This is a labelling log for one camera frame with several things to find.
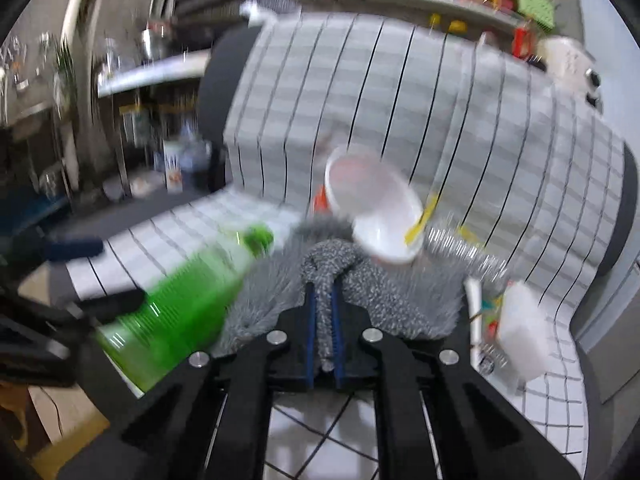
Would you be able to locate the green tea plastic bottle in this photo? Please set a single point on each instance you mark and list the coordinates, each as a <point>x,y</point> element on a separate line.
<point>184,312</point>

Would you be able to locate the clear plastic wrapper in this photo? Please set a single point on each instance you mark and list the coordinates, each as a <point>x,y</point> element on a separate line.
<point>447,246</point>

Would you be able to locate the orange white paper bowl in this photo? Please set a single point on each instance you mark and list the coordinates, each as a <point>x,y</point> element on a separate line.
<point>377,201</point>

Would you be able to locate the steel kitchen shelf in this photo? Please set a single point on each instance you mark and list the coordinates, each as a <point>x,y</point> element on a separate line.
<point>191,65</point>

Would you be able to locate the dark grey office chair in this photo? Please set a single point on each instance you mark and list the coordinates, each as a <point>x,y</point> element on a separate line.
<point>590,284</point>

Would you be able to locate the white rice cooker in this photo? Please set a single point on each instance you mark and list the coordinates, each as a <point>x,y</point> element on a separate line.
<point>572,67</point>

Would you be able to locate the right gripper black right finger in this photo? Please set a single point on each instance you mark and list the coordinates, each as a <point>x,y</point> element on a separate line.
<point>436,416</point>

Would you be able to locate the white foam sponge block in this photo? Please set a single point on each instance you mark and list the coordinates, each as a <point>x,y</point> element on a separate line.
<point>523,334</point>

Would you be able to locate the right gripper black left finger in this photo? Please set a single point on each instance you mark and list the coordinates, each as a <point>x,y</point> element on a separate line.
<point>210,421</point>

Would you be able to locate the white black grid cloth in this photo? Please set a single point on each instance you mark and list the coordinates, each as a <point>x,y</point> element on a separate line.
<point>425,159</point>

